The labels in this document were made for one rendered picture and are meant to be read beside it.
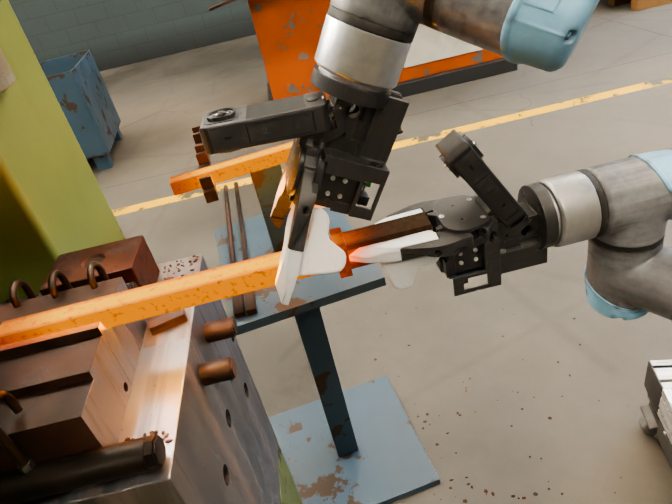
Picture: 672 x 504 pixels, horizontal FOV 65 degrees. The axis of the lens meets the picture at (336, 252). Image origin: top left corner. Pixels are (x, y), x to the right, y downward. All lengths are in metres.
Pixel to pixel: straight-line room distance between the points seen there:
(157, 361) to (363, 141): 0.34
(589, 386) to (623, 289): 1.10
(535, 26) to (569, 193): 0.22
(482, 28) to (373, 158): 0.15
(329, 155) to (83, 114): 3.78
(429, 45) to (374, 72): 3.74
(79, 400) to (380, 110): 0.37
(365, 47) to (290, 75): 3.62
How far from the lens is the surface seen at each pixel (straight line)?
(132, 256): 0.73
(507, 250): 0.59
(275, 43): 4.00
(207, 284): 0.55
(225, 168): 0.90
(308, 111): 0.46
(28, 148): 0.89
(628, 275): 0.66
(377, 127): 0.48
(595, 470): 1.59
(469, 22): 0.43
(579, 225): 0.59
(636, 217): 0.62
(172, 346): 0.66
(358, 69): 0.44
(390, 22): 0.44
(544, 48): 0.42
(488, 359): 1.81
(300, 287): 1.02
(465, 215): 0.56
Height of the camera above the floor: 1.30
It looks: 33 degrees down
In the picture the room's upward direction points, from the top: 13 degrees counter-clockwise
